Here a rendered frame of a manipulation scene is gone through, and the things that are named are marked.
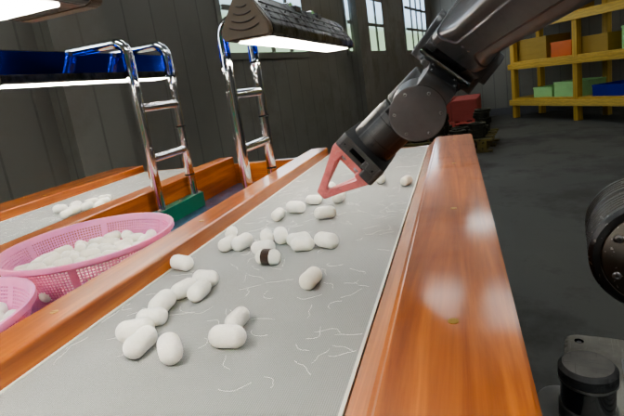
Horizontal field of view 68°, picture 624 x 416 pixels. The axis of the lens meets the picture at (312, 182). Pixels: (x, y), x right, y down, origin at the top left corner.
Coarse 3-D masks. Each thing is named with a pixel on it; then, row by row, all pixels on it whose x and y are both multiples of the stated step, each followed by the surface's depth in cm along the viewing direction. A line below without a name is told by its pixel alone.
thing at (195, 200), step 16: (80, 48) 106; (96, 48) 105; (112, 48) 104; (128, 48) 103; (144, 48) 118; (160, 48) 117; (128, 64) 103; (128, 80) 104; (176, 96) 119; (144, 112) 106; (176, 112) 120; (144, 128) 106; (176, 128) 121; (144, 144) 107; (160, 160) 111; (192, 176) 123; (160, 192) 110; (192, 192) 124; (160, 208) 110; (176, 208) 115; (192, 208) 122
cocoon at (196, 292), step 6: (198, 282) 52; (204, 282) 52; (192, 288) 51; (198, 288) 51; (204, 288) 52; (210, 288) 53; (192, 294) 50; (198, 294) 51; (204, 294) 51; (192, 300) 51; (198, 300) 51
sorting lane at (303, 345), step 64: (384, 192) 87; (192, 256) 67; (320, 256) 60; (384, 256) 57; (192, 320) 47; (256, 320) 45; (320, 320) 44; (64, 384) 39; (128, 384) 38; (192, 384) 37; (256, 384) 35; (320, 384) 34
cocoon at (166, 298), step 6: (156, 294) 50; (162, 294) 50; (168, 294) 50; (174, 294) 51; (150, 300) 49; (156, 300) 48; (162, 300) 49; (168, 300) 49; (174, 300) 50; (150, 306) 48; (156, 306) 48; (162, 306) 48; (168, 306) 49
